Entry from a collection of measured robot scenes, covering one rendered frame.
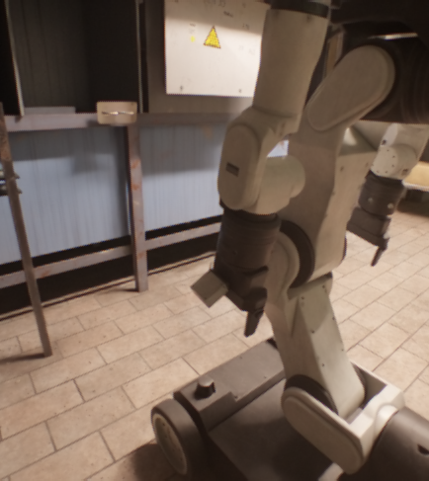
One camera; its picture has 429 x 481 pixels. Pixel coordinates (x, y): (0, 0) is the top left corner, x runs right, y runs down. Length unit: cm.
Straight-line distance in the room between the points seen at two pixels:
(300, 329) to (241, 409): 31
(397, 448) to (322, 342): 23
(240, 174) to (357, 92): 22
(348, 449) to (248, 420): 27
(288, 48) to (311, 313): 52
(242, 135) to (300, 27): 13
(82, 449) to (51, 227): 85
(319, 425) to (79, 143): 127
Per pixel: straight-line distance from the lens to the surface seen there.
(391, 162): 79
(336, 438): 77
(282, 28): 42
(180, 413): 90
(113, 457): 110
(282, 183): 47
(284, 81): 42
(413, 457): 76
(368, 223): 87
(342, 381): 82
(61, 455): 114
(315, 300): 76
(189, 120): 163
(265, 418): 94
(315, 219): 64
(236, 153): 43
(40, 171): 146
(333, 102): 56
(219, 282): 53
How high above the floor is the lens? 90
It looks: 23 degrees down
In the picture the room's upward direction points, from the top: 1 degrees clockwise
